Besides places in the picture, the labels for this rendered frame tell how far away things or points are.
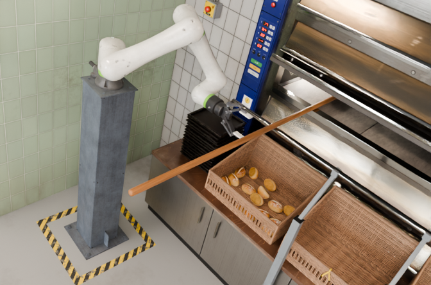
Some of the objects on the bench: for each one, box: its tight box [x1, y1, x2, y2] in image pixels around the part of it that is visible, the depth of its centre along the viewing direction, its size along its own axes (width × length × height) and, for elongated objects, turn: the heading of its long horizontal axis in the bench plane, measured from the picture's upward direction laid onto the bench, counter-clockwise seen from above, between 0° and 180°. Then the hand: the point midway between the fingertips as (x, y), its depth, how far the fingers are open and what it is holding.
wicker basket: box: [205, 134, 328, 245], centre depth 254 cm, size 49×56×28 cm
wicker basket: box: [278, 185, 419, 285], centre depth 224 cm, size 49×56×28 cm
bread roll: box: [250, 193, 264, 206], centre depth 256 cm, size 6×10×7 cm
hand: (245, 127), depth 212 cm, fingers open, 13 cm apart
